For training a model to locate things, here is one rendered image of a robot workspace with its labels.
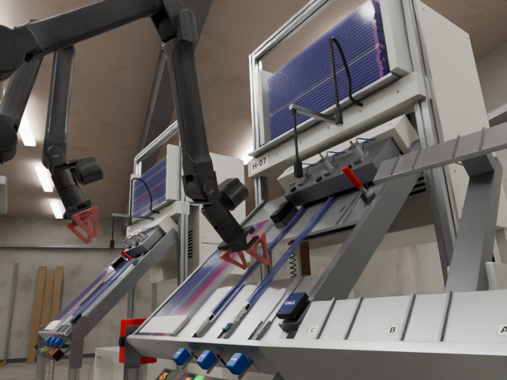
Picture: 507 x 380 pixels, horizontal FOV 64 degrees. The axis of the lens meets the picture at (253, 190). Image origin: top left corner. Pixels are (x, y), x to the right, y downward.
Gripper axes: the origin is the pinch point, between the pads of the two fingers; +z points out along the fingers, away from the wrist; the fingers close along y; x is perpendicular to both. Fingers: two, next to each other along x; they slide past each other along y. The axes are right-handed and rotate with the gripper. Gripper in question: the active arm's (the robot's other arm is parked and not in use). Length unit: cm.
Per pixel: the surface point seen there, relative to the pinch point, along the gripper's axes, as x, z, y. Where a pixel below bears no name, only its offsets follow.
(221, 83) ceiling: -255, -64, 242
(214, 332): 21.9, 1.1, -4.9
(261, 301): 12.9, 1.0, -13.5
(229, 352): 26.5, 1.0, -16.1
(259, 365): 26.5, 3.6, -23.1
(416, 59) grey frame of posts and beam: -60, -17, -34
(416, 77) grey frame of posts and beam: -53, -13, -35
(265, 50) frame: -90, -47, 32
